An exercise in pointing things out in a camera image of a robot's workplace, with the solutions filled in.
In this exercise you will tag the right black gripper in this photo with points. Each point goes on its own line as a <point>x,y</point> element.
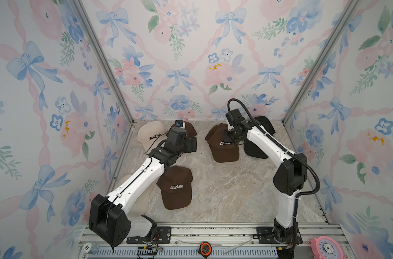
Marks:
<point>228,139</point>

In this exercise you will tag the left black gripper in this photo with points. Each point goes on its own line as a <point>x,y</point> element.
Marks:
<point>189,148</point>

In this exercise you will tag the brown colorado cap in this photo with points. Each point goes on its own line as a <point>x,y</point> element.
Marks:
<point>176,187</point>
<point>191,132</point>
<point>223,152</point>
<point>214,129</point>

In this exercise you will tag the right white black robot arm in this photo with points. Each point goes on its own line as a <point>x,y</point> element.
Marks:
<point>289,178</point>

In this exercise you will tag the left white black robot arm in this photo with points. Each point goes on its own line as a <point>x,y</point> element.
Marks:
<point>108,214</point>

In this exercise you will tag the black R cap back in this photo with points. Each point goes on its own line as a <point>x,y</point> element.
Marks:
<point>250,148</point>

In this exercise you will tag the cream Colorado cap back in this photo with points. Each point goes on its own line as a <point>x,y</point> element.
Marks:
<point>151,134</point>

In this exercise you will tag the cream colorado cap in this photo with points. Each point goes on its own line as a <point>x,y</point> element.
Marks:
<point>140,206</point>
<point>151,134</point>

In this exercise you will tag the cream Colorado cap front left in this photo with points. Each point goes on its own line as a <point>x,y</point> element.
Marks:
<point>140,206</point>

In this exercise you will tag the orange black tape measure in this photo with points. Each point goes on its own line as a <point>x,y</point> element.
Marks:
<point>205,249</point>

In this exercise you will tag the clear tape roll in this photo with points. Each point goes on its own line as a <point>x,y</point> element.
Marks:
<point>90,248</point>

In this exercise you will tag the pink round clock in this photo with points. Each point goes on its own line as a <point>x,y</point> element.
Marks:
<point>324,247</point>

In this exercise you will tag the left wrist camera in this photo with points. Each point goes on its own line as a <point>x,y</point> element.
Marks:
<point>179,123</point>

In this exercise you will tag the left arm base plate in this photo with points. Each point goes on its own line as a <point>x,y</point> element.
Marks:
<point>157,235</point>

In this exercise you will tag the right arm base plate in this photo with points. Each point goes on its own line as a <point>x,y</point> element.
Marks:
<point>277,236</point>

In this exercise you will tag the aluminium rail frame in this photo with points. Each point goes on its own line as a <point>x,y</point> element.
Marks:
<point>228,240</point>

